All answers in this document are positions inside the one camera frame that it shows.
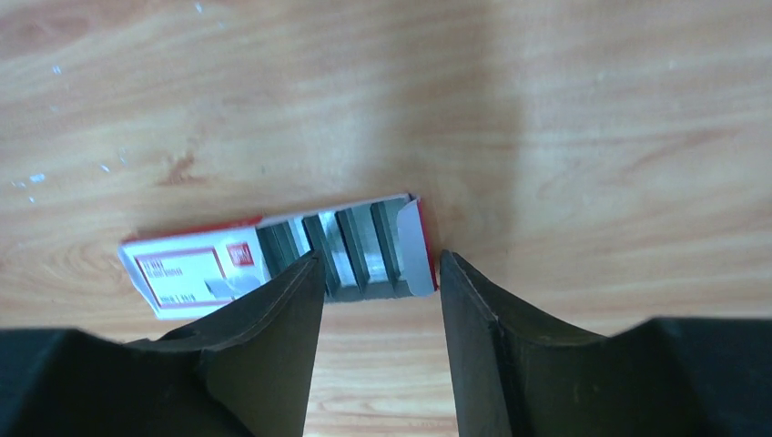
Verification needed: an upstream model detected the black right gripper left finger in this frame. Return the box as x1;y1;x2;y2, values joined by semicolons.
1;252;325;436

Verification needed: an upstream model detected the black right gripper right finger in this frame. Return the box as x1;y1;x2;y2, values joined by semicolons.
440;251;771;436

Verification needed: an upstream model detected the white red staple box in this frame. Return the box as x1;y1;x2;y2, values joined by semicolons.
117;193;438;320

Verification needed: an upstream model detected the grey staple strip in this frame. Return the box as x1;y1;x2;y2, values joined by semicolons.
256;194;412;303

